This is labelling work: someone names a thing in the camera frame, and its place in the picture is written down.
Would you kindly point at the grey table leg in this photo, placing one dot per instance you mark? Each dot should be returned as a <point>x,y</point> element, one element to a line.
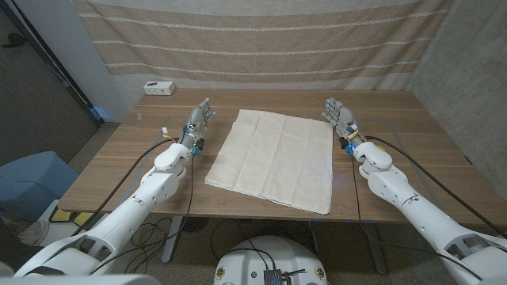
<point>376,253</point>
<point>172,237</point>

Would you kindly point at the white power strip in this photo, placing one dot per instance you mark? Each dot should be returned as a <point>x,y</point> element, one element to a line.
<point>159,88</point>

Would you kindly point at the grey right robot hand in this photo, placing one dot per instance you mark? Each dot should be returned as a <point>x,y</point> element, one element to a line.
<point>344,120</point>

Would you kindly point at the white yellow floor base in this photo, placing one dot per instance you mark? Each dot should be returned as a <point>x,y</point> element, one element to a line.
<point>59,215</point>

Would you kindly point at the black door frame rail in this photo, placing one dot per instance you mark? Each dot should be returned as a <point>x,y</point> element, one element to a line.
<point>47,51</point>

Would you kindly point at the cream cheesecloth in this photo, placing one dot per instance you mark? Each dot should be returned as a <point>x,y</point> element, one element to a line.
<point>277,158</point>

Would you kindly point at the white robot torso base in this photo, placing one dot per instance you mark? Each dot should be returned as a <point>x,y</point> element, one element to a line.
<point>269,253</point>

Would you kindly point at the blue upholstered seat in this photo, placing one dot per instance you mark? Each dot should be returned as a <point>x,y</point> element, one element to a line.
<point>31,182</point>

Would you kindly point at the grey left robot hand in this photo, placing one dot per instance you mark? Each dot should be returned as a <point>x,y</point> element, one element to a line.
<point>197,124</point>

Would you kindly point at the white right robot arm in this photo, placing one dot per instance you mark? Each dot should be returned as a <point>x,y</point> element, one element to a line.
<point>416,206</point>

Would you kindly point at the beige striped backdrop cloth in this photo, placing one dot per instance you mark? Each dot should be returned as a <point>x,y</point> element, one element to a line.
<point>261,43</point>

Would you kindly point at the small blue object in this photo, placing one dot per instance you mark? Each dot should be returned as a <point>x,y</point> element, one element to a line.
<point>100,113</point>

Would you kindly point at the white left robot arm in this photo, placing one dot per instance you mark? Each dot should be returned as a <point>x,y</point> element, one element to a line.
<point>130,210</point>

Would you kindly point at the small grey electronics box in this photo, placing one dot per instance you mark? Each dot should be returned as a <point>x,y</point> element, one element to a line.
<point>272,278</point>

